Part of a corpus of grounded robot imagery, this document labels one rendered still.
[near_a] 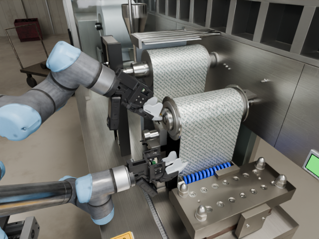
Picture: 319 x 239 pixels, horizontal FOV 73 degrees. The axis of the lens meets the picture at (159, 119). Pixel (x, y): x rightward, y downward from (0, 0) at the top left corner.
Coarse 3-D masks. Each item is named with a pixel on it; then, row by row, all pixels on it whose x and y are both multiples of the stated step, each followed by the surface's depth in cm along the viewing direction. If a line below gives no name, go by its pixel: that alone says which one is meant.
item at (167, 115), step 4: (164, 108) 69; (168, 108) 69; (160, 112) 72; (164, 112) 69; (168, 112) 67; (164, 116) 71; (168, 116) 67; (172, 116) 67; (164, 120) 70; (168, 120) 67; (172, 120) 67; (164, 124) 71; (168, 124) 68; (172, 124) 68; (164, 128) 72; (168, 128) 69; (172, 128) 69
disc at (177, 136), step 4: (168, 96) 69; (164, 100) 72; (168, 100) 69; (172, 100) 66; (172, 104) 67; (176, 104) 65; (176, 108) 64; (176, 112) 65; (180, 120) 64; (180, 124) 64; (180, 128) 65; (168, 132) 75; (180, 132) 66; (172, 136) 72; (176, 136) 69
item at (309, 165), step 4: (312, 156) 62; (312, 160) 62; (316, 160) 61; (308, 164) 64; (312, 164) 62; (316, 164) 61; (308, 168) 64; (312, 168) 63; (316, 168) 62; (316, 172) 62
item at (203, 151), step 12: (216, 132) 74; (228, 132) 76; (180, 144) 70; (192, 144) 72; (204, 144) 74; (216, 144) 77; (228, 144) 80; (180, 156) 73; (192, 156) 75; (204, 156) 78; (216, 156) 81; (228, 156) 83; (192, 168) 78; (204, 168) 81
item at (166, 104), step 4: (164, 104) 72; (168, 104) 69; (172, 108) 66; (172, 112) 67; (176, 116) 65; (176, 120) 65; (176, 124) 66; (176, 128) 66; (172, 132) 70; (176, 132) 68
